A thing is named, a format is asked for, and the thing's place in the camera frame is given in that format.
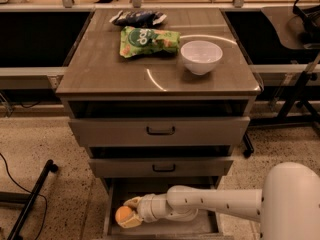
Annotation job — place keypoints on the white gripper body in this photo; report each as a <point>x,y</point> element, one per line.
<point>147,208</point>

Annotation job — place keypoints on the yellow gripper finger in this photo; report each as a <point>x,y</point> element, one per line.
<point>133,202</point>
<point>133,221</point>

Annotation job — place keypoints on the orange fruit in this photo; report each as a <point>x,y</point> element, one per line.
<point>122,214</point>

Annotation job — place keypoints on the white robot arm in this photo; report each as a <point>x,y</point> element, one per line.
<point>287,207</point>

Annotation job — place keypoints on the open bottom drawer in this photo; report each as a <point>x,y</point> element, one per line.
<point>206,226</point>

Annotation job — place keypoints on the middle drawer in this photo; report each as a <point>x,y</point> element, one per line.
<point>160,167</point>

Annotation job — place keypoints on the grey drawer cabinet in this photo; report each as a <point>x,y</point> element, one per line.
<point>101,84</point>

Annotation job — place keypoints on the top drawer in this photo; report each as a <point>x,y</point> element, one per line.
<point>159,131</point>

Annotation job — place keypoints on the black stand leg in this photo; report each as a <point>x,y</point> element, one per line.
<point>26,199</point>

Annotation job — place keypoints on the white bowl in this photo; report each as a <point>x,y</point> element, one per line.
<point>201,57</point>

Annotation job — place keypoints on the green snack bag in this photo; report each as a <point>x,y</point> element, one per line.
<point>145,41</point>

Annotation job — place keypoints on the dark blue snack bag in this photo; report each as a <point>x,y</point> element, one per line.
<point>139,19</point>

